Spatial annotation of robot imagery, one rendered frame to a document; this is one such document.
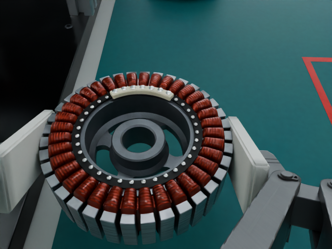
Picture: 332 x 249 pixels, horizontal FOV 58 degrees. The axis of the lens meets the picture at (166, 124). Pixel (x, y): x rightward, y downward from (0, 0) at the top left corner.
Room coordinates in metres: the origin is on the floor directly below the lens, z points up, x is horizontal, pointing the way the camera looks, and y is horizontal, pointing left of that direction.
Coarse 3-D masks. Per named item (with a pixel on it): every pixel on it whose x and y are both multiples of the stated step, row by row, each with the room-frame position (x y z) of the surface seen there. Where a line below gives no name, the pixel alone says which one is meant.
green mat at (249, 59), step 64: (128, 0) 0.42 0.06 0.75; (192, 0) 0.43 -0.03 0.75; (256, 0) 0.43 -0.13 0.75; (320, 0) 0.44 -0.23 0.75; (128, 64) 0.27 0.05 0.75; (192, 64) 0.28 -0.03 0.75; (256, 64) 0.28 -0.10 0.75; (320, 64) 0.28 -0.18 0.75; (256, 128) 0.18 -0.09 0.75; (320, 128) 0.19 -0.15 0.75
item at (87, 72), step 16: (112, 0) 0.42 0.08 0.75; (96, 16) 0.38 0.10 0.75; (96, 32) 0.34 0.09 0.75; (96, 48) 0.31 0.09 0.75; (96, 64) 0.27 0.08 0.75; (80, 80) 0.25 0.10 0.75; (48, 192) 0.11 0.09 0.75; (48, 208) 0.10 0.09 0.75; (32, 224) 0.09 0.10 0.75; (48, 224) 0.09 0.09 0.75; (32, 240) 0.07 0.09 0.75; (48, 240) 0.07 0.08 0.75
